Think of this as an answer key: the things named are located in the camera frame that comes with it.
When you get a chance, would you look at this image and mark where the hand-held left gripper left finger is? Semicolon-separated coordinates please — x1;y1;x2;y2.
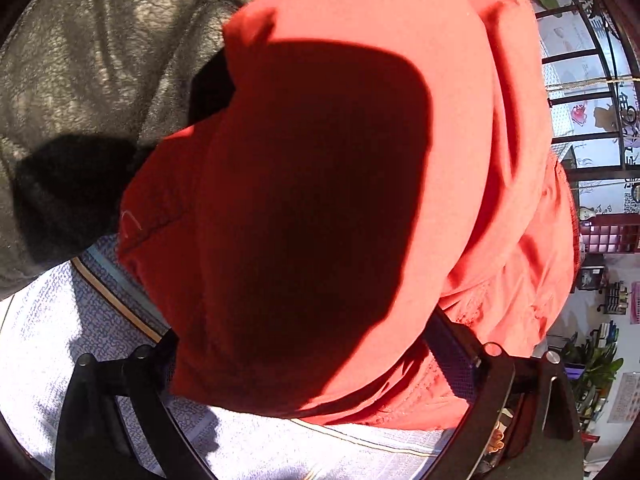
54;329;217;480

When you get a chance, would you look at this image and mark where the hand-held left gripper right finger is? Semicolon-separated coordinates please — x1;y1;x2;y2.
424;307;584;480

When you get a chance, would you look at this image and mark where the red puffer jacket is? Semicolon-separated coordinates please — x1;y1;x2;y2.
116;0;583;432

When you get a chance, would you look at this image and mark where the green potted plant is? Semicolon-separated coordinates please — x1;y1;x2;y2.
562;327;626;413

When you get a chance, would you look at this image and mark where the pink grid shelf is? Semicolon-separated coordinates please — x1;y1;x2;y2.
579;211;640;255

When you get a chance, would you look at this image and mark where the black metal window grille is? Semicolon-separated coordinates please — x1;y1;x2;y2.
515;0;640;188

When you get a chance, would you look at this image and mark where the wall calendar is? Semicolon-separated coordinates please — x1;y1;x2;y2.
606;370;640;426

